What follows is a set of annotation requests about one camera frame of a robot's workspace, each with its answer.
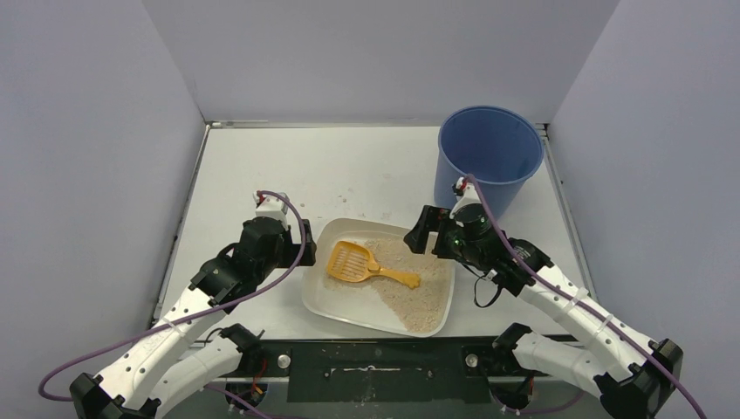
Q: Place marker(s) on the yellow litter scoop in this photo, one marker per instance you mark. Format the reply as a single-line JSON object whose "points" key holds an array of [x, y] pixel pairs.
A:
{"points": [[354, 263]]}

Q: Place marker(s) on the beige cat litter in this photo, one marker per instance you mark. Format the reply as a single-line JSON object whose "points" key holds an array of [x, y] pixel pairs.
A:
{"points": [[420, 310]]}

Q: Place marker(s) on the white litter box tray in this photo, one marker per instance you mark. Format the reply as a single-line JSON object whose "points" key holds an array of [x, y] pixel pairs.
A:
{"points": [[358, 307]]}

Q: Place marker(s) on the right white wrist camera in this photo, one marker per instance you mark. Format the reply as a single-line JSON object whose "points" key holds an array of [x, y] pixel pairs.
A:
{"points": [[466, 195]]}

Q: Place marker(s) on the aluminium table frame rail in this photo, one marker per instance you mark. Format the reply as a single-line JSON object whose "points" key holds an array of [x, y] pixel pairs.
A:
{"points": [[558, 184]]}

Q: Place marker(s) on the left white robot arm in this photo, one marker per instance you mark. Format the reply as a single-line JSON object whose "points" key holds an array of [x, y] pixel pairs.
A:
{"points": [[154, 374]]}

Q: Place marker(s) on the blue plastic bucket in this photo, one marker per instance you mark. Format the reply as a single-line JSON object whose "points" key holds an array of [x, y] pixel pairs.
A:
{"points": [[501, 149]]}

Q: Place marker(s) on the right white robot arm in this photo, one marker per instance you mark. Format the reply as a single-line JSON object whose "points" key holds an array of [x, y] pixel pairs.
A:
{"points": [[629, 373]]}

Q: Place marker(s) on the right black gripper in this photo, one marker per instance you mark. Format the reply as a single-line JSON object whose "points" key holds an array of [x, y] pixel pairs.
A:
{"points": [[426, 230]]}

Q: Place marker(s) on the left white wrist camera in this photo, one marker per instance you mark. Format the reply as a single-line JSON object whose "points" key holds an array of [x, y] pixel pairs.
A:
{"points": [[270, 206]]}

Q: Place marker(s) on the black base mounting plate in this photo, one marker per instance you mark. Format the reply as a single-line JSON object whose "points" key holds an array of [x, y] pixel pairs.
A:
{"points": [[384, 370]]}

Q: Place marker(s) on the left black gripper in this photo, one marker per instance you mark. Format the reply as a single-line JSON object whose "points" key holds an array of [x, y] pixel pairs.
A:
{"points": [[304, 248]]}

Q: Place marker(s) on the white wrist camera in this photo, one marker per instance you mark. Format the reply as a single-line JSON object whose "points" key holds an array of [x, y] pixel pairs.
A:
{"points": [[270, 206], [466, 195]]}

